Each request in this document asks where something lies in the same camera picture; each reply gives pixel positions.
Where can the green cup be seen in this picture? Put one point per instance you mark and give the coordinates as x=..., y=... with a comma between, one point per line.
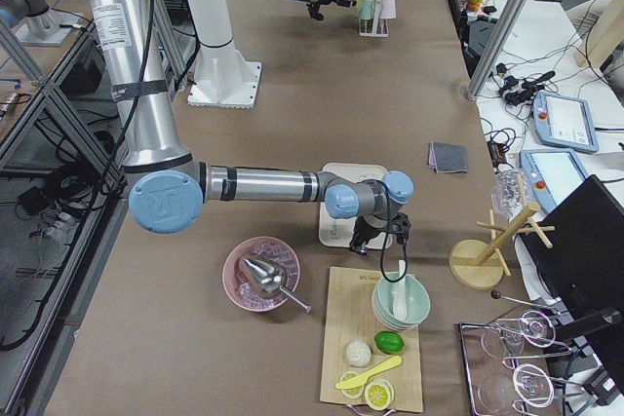
x=365, y=9

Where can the cream rabbit tray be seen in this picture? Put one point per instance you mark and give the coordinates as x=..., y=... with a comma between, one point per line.
x=339, y=232

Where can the pink cup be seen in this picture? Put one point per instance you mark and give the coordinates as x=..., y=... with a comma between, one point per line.
x=388, y=9

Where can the stacked green bowls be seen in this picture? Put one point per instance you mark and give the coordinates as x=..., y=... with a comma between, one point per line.
x=417, y=301

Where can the grey folded cloth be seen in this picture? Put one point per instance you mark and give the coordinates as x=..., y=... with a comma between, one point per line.
x=447, y=158

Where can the white ceramic spoon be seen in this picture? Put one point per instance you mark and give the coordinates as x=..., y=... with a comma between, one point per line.
x=400, y=306

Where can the wooden mug tree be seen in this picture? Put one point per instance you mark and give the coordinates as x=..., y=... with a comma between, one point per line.
x=481, y=265

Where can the green lime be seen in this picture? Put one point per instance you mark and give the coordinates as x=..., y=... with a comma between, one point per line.
x=389, y=342

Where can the pink bowl with ice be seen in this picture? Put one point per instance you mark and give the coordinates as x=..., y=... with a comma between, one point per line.
x=239, y=289

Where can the bamboo cutting board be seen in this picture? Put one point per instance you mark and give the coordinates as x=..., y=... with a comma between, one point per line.
x=350, y=317

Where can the yellow plastic knife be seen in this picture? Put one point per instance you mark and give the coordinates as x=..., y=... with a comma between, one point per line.
x=362, y=379

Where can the metal ice scoop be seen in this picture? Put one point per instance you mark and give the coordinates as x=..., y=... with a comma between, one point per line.
x=268, y=278

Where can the blue teach pendant near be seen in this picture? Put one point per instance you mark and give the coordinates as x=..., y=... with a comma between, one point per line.
x=553, y=174

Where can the blue teach pendant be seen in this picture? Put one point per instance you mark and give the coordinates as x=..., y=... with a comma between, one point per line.
x=553, y=174
x=563, y=121

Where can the lemon half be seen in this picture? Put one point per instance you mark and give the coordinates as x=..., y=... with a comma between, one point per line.
x=379, y=394

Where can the lemon slice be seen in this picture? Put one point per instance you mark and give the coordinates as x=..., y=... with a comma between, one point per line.
x=352, y=393

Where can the black monitor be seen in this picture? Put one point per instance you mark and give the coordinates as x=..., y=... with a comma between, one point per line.
x=584, y=265

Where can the blue teach pendant far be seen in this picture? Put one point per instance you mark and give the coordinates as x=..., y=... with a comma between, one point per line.
x=563, y=121

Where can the white wire cup rack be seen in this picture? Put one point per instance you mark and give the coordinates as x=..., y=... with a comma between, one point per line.
x=376, y=27

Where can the white camera pillar base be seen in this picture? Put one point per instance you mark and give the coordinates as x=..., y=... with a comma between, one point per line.
x=222, y=77

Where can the wire glass rack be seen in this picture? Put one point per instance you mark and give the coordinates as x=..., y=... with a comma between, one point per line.
x=538, y=360

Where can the aluminium frame post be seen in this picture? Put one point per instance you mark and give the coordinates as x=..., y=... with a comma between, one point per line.
x=494, y=47

